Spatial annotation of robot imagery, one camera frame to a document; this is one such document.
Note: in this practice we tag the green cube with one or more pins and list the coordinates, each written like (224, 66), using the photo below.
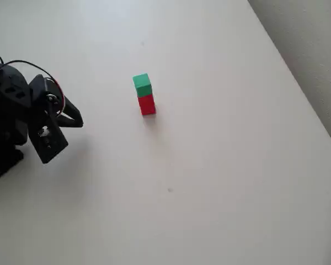
(142, 81)

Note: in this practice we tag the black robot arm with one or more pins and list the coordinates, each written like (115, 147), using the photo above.
(9, 110)

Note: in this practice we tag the red block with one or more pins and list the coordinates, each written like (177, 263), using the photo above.
(148, 110)
(146, 100)

